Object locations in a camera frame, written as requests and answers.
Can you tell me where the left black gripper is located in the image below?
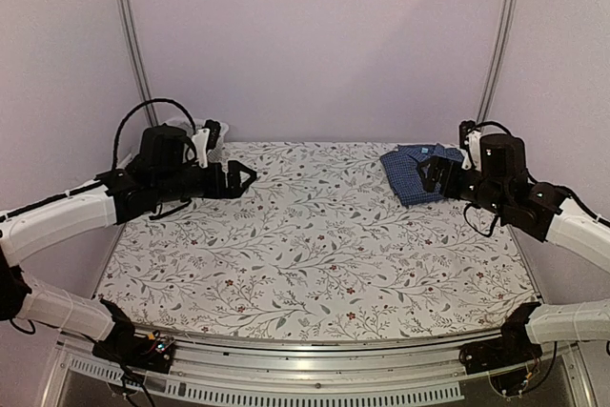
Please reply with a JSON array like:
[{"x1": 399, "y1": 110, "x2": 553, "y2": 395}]
[{"x1": 155, "y1": 159, "x2": 257, "y2": 204}]

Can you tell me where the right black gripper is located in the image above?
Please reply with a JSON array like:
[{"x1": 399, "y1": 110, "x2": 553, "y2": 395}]
[{"x1": 417, "y1": 154, "x2": 509, "y2": 217}]

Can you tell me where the blue plaid long sleeve shirt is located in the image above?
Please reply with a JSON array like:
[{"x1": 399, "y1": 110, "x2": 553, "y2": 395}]
[{"x1": 380, "y1": 144, "x2": 463, "y2": 207}]

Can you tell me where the white plastic basket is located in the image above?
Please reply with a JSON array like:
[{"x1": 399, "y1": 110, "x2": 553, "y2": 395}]
[{"x1": 166, "y1": 117, "x2": 230, "y2": 163}]

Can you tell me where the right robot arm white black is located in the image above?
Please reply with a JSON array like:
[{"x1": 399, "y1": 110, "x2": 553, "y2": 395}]
[{"x1": 417, "y1": 123, "x2": 609, "y2": 365}]

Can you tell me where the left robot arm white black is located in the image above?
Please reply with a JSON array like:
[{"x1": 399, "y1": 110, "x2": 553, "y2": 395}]
[{"x1": 1, "y1": 120, "x2": 257, "y2": 363}]

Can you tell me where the floral patterned table mat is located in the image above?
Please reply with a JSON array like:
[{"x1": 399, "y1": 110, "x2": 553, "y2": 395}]
[{"x1": 97, "y1": 142, "x2": 538, "y2": 341}]

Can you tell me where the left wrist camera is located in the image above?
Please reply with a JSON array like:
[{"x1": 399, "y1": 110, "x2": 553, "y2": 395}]
[{"x1": 203, "y1": 119, "x2": 222, "y2": 151}]

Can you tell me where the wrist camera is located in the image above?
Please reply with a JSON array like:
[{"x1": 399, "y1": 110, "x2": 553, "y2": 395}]
[
  {"x1": 459, "y1": 120, "x2": 482, "y2": 172},
  {"x1": 203, "y1": 119, "x2": 222, "y2": 151}
]

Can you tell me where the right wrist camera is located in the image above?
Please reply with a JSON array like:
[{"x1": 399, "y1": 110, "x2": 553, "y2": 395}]
[{"x1": 459, "y1": 120, "x2": 482, "y2": 172}]

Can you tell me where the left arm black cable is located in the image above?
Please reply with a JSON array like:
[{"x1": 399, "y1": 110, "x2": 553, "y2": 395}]
[{"x1": 110, "y1": 98, "x2": 197, "y2": 170}]

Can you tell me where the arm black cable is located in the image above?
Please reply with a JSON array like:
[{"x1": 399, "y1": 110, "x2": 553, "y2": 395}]
[
  {"x1": 110, "y1": 98, "x2": 197, "y2": 170},
  {"x1": 464, "y1": 120, "x2": 610, "y2": 236}
]

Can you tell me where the right aluminium corner post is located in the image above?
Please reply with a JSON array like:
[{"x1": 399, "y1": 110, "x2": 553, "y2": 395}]
[{"x1": 476, "y1": 0, "x2": 518, "y2": 123}]

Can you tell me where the aluminium corner post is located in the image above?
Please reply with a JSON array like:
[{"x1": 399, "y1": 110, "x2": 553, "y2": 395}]
[
  {"x1": 116, "y1": 0, "x2": 152, "y2": 101},
  {"x1": 476, "y1": 0, "x2": 518, "y2": 123}
]

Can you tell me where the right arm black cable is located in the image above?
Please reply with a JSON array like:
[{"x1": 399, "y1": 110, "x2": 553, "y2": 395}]
[{"x1": 464, "y1": 120, "x2": 610, "y2": 236}]

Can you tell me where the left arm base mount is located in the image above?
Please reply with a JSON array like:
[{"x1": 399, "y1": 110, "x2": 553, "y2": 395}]
[{"x1": 92, "y1": 330, "x2": 175, "y2": 374}]

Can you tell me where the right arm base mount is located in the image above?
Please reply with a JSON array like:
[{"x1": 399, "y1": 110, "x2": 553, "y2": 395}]
[{"x1": 458, "y1": 331, "x2": 542, "y2": 375}]

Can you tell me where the aluminium front rail frame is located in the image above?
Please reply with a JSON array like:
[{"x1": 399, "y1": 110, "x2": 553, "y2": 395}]
[{"x1": 41, "y1": 332, "x2": 602, "y2": 406}]

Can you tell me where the left aluminium corner post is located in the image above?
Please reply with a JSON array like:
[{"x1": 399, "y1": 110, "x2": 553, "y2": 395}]
[{"x1": 116, "y1": 0, "x2": 152, "y2": 101}]

